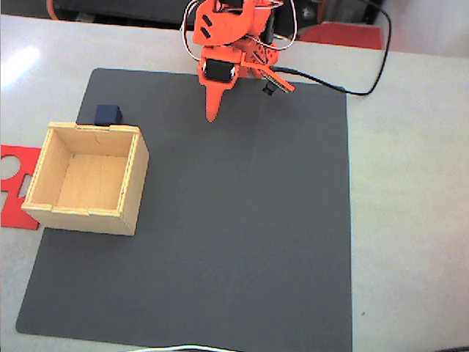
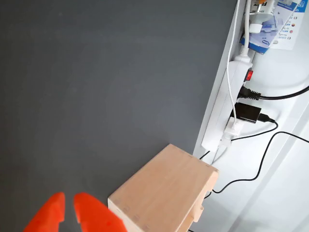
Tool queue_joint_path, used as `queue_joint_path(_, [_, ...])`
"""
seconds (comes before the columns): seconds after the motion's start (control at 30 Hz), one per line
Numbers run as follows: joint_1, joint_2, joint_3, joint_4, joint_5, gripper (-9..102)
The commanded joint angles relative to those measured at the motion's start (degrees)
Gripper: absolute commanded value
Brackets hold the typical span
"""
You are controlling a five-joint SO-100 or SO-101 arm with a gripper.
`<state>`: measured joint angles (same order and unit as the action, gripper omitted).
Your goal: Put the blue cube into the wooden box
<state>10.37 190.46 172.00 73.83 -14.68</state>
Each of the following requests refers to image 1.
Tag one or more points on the blue cube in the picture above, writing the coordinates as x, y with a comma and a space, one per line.
107, 114

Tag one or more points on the red shape cutout board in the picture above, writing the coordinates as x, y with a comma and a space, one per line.
12, 216

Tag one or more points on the wooden box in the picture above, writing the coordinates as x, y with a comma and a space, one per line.
91, 183

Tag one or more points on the dark grey mat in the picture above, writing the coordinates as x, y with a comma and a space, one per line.
238, 220

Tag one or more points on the gripper camera on orange mount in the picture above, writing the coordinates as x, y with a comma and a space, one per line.
269, 89

